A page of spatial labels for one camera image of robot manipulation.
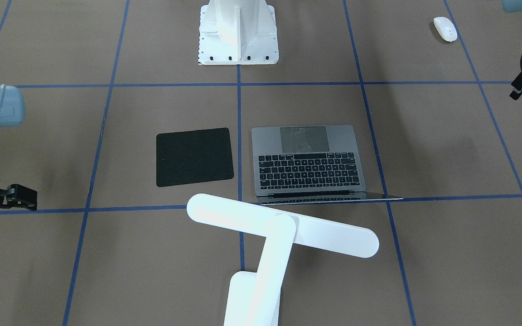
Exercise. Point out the grey laptop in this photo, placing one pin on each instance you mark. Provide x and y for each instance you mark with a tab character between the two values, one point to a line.
309	164

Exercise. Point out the black mouse pad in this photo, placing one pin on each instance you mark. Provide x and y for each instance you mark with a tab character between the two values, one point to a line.
196	156

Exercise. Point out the white pedestal column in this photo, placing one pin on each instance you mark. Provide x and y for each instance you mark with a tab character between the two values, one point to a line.
238	32

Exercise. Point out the white computer mouse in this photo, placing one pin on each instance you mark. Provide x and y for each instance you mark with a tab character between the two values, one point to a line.
445	29

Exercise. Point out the white desk lamp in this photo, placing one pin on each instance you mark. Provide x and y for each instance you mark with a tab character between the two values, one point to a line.
254	297

